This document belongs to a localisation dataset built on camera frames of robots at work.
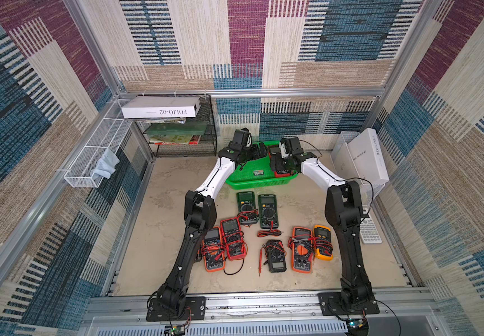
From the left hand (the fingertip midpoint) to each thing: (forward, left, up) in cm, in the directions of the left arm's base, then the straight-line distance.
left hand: (260, 150), depth 101 cm
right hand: (-1, -9, -7) cm, 11 cm away
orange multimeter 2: (-43, -14, -13) cm, 47 cm away
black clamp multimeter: (-44, -4, -13) cm, 46 cm away
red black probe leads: (-35, -2, -15) cm, 38 cm away
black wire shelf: (+8, +32, +3) cm, 33 cm away
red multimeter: (-8, -7, 0) cm, 10 cm away
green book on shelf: (+4, +38, +10) cm, 39 cm away
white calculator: (-36, -44, -15) cm, 59 cm away
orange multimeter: (-42, +20, -13) cm, 49 cm away
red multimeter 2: (-38, +13, -12) cm, 42 cm away
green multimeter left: (-23, +7, -14) cm, 28 cm away
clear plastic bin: (-6, -41, -8) cm, 42 cm away
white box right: (-8, -47, +2) cm, 47 cm away
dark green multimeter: (-27, -3, -14) cm, 30 cm away
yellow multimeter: (-41, -23, -12) cm, 49 cm away
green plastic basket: (-1, +1, -15) cm, 16 cm away
